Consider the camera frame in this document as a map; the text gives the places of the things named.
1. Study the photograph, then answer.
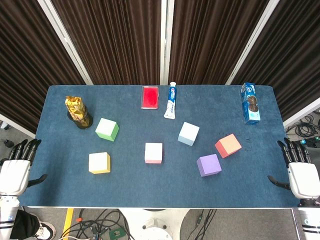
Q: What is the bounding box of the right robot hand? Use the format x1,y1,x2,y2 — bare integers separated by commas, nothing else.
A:
267,137,320,200

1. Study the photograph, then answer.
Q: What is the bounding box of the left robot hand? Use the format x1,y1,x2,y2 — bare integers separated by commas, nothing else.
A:
0,138,48,197

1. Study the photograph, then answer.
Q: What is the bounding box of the red-orange cube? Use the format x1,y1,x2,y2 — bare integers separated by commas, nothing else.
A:
214,133,243,159

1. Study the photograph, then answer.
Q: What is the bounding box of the yellow cube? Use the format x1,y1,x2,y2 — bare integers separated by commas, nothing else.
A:
88,151,112,175

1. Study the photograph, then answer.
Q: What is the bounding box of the purple cube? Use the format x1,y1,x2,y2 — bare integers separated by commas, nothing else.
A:
196,153,223,178

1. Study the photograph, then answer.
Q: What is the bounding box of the green cube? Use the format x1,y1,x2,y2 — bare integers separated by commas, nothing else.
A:
95,117,120,143

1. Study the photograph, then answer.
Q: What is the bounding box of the light blue cube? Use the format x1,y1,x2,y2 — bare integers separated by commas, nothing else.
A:
177,121,201,146

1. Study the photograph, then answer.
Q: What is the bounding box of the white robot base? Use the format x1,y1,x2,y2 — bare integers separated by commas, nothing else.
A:
119,208,191,240

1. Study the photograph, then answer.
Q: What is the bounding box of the pink cube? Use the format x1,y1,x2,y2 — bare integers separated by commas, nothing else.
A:
144,142,164,165

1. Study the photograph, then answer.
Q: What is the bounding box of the black box with green light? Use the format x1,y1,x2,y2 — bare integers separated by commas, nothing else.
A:
298,136,320,149

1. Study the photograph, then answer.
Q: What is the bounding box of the black white sneaker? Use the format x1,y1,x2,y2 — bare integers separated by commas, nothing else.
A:
33,219,57,240

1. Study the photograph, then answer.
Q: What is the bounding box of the yellow floor tape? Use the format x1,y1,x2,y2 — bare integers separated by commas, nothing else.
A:
62,208,75,235

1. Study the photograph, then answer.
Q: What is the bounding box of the black mesh pen holder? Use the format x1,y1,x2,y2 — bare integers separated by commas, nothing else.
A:
66,104,94,130

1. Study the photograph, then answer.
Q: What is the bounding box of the blue cookie box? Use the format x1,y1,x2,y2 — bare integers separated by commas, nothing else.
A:
240,82,262,125

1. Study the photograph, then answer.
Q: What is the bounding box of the gold snack bag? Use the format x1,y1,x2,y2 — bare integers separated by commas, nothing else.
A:
64,95,91,127

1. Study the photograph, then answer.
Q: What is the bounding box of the dark brown pleated curtain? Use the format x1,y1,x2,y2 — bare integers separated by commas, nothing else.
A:
0,0,87,133
51,0,163,86
231,0,320,121
168,0,271,86

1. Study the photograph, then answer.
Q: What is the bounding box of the green electronics box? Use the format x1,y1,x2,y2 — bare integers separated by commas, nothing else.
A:
108,228,126,240

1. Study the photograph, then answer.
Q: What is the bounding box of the blue table cloth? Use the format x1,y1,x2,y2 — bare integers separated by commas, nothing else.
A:
19,84,308,208

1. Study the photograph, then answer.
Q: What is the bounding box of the white blue toothpaste tube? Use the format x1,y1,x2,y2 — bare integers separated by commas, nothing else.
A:
163,81,178,120

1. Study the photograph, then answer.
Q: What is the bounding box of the red flat plastic case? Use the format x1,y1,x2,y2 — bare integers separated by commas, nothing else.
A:
140,85,161,110

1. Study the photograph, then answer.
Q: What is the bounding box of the black floor cable tangle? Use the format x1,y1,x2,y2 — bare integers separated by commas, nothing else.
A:
284,116,320,141
186,208,218,240
59,208,136,240

